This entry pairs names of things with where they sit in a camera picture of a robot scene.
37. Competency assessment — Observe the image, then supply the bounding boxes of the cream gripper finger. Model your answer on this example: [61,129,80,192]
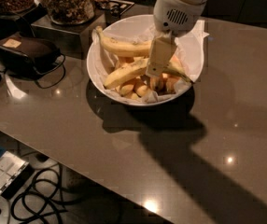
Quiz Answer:
[146,33,177,77]

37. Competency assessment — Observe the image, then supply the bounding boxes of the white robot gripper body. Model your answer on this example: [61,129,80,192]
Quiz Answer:
[153,0,206,36]

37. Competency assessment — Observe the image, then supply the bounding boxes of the yellow banana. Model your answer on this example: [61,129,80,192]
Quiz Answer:
[103,58,192,90]
[94,26,151,57]

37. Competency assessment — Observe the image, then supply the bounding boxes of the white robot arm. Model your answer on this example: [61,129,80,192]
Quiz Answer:
[146,0,207,77]

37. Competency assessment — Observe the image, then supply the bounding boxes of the white bowl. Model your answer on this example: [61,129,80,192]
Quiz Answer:
[86,14,204,107]

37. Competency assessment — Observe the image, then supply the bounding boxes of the white paper napkin liner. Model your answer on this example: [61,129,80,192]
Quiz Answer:
[91,14,210,105]

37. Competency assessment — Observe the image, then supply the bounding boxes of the small bananas bunch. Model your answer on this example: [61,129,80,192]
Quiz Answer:
[114,54,184,101]

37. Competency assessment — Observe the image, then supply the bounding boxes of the dark metal stand box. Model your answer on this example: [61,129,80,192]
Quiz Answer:
[32,10,105,60]

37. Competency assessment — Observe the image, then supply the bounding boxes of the glass jar of granola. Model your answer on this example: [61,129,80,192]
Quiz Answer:
[42,0,95,25]

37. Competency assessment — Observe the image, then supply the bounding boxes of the black pouch with tag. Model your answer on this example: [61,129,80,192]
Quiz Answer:
[0,33,62,80]

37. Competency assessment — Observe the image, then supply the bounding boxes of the silver box on floor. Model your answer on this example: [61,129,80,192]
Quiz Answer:
[0,151,34,200]

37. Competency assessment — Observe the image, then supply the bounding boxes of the black cable on table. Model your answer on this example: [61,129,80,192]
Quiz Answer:
[34,52,67,90]

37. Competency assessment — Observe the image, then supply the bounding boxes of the black cable on floor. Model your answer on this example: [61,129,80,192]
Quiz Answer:
[9,163,78,224]

